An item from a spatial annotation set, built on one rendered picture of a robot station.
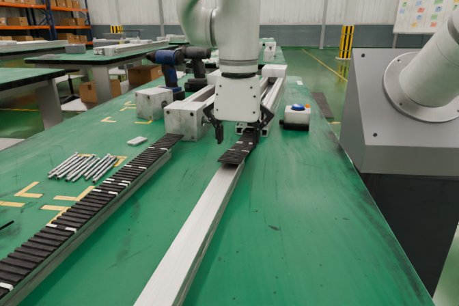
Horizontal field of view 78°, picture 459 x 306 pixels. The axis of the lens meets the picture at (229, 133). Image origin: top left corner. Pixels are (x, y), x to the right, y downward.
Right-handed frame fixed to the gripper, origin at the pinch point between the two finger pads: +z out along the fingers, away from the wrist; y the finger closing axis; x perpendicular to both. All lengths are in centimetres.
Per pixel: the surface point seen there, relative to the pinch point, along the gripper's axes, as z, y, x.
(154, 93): -3.3, -35.0, 26.0
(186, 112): -2.5, -16.8, 10.2
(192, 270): 5.0, 1.9, -34.5
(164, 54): -14, -42, 49
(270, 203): 6.2, 9.9, -15.1
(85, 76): 65, -387, 400
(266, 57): 2, -20, 212
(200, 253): 4.3, 2.0, -32.0
